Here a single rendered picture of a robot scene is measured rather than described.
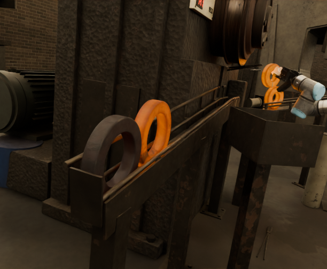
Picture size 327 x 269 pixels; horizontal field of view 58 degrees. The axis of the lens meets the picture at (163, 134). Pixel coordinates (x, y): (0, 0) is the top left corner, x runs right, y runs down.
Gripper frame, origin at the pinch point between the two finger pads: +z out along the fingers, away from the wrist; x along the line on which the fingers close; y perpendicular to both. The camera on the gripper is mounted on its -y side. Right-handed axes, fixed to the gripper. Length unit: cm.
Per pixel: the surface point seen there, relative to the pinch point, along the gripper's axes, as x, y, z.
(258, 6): 55, 35, -22
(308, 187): -30, -64, -45
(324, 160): -31, -42, -44
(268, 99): 1.0, -16.1, -6.9
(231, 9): 68, 31, -20
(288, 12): -176, 37, 154
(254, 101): 15.1, -17.6, -8.1
